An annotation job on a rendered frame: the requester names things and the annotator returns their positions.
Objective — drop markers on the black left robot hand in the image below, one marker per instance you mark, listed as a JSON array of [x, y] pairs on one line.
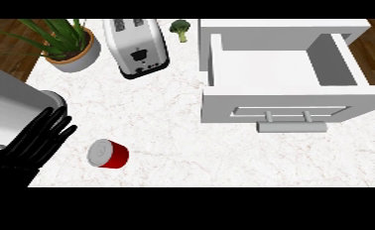
[[34, 144]]

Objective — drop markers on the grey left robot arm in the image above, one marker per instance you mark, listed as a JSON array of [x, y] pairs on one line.
[[19, 108]]

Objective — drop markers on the red can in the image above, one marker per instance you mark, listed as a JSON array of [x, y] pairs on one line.
[[112, 156]]

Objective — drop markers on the white drawer front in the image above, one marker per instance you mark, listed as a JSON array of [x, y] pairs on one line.
[[220, 105]]

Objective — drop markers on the white open drawer box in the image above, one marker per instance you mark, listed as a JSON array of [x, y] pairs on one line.
[[263, 68]]

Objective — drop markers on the grey and orange plant pot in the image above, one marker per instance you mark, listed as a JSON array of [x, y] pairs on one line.
[[82, 58]]

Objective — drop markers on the green leafy plant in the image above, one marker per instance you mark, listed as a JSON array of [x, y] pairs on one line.
[[60, 37]]

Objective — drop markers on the silver toaster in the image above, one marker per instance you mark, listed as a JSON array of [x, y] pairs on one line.
[[139, 50]]

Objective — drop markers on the green broccoli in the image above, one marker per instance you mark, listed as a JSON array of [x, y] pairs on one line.
[[180, 27]]

